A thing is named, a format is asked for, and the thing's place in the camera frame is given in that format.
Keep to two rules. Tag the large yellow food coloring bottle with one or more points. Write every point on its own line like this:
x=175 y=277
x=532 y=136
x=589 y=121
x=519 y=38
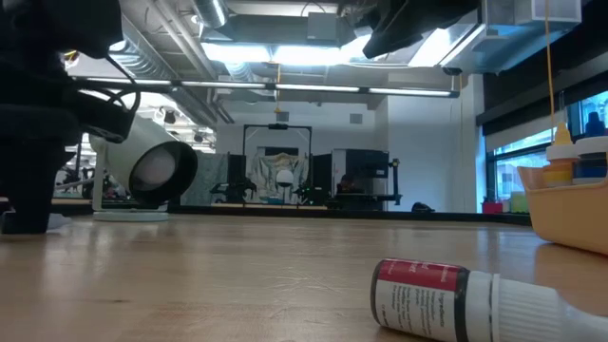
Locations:
x=560 y=161

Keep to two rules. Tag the large blue food coloring bottle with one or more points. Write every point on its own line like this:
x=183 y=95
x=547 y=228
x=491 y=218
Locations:
x=591 y=161

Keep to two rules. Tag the small red food coloring bottle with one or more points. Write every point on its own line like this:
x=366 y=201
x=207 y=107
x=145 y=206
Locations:
x=418 y=299

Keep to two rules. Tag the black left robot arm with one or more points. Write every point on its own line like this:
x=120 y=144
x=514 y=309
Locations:
x=28 y=71

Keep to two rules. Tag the linear ceiling light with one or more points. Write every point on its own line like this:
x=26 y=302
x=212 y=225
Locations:
x=309 y=88

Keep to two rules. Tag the black background cabinet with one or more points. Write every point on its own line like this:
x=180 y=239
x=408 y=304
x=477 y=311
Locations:
x=366 y=164

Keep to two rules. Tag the person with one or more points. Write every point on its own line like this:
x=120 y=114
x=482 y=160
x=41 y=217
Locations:
x=347 y=184

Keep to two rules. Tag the black bag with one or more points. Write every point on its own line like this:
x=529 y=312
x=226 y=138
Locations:
x=423 y=207

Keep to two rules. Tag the patterned cloth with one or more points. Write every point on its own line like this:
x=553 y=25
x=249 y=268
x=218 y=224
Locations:
x=278 y=164

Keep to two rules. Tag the red box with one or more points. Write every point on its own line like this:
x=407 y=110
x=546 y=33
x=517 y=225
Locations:
x=492 y=208

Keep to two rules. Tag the white globe lamp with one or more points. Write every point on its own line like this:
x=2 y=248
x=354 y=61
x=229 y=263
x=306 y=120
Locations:
x=285 y=178

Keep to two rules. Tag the green container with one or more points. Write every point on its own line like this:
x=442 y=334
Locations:
x=519 y=202

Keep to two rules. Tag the yellow plastic bin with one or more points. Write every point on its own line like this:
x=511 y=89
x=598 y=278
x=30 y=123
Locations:
x=570 y=218

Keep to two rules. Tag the background robot station frame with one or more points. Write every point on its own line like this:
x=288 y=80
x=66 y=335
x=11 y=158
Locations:
x=278 y=126

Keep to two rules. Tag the black aluminium table frame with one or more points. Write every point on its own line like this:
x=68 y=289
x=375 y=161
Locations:
x=332 y=212

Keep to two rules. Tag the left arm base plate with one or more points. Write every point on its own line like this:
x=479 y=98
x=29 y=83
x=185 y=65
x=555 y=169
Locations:
x=24 y=227

